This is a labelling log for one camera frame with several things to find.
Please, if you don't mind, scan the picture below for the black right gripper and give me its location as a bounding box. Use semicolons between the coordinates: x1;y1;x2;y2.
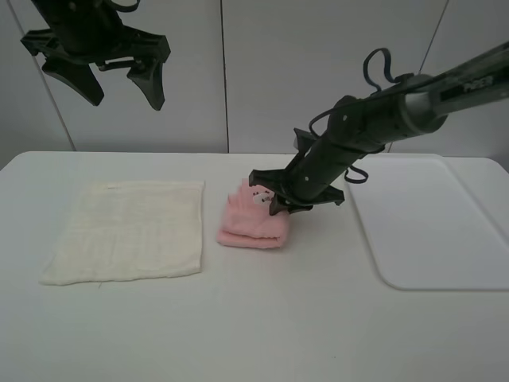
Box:
248;170;344;216

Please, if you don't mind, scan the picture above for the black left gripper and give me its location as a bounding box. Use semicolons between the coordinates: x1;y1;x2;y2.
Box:
21;7;170;111

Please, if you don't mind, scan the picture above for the pink towel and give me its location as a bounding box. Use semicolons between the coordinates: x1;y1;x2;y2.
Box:
216;179;289;249

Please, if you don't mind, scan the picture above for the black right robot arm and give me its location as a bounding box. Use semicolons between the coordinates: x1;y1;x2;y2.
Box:
248;44;508;216

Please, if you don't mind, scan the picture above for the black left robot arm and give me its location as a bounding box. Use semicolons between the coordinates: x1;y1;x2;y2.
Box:
21;0;171;111

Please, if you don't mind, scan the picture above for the white plastic tray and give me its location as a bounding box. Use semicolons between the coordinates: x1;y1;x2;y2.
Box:
348;154;508;291

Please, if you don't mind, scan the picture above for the white towel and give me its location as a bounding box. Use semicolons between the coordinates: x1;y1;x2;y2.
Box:
41;181;204;286

